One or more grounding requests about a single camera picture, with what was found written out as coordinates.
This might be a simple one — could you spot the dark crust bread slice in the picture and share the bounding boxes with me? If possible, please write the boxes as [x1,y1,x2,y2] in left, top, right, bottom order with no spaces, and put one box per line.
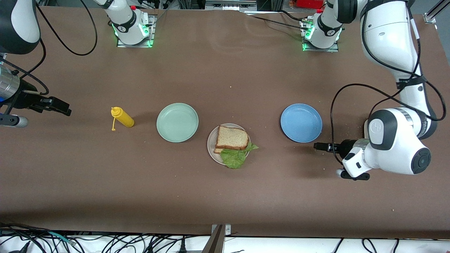
[215,125,250,151]

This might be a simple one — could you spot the light green plate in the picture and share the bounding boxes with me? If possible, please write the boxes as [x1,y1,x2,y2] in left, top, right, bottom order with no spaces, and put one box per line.
[156,103,199,143]

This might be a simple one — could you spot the yellow mustard squeeze bottle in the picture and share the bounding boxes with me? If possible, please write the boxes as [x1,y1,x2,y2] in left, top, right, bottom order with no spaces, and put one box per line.
[111,106,135,132]

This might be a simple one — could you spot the red box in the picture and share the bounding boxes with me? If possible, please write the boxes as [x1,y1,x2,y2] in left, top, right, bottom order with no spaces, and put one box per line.
[289,0,326,9]

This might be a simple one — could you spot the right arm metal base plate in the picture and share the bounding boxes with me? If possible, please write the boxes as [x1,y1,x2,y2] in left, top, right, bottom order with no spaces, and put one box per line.
[116,14,158,48]

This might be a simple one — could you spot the loose black cable loops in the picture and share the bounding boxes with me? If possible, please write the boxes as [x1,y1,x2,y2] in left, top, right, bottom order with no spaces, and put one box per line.
[330,238,402,253]

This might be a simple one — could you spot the tangle of black cables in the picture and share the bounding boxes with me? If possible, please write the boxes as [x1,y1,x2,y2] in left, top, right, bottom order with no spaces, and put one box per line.
[0,221,246,253]

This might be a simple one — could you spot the blue plate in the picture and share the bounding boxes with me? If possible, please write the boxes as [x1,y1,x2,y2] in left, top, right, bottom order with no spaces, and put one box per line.
[280,103,323,143]

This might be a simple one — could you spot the metal bracket with beam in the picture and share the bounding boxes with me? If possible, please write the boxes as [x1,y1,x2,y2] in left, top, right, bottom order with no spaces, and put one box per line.
[202,224,232,253]

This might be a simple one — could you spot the beige plate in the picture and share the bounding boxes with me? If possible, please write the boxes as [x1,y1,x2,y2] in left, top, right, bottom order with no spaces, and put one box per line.
[207,123,251,166]

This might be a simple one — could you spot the green lettuce leaf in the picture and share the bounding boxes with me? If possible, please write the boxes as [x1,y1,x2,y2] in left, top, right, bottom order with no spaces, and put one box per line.
[220,142,259,169]

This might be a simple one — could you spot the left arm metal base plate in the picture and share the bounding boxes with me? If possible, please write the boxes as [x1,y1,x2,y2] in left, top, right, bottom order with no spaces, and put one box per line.
[300,18,340,53]

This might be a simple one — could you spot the silver frame with black box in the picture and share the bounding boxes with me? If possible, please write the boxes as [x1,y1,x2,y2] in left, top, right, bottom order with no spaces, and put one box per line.
[205,0,258,11]

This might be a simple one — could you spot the teal cable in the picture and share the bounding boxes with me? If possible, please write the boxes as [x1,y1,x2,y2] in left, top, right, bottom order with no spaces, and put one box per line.
[47,231,76,245]

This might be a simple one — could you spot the black cable on table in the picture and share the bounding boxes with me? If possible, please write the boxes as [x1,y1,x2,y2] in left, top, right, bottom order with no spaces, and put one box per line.
[242,9,310,31]

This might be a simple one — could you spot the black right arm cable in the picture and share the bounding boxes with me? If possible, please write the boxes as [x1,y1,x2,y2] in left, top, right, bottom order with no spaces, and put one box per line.
[0,0,98,96]

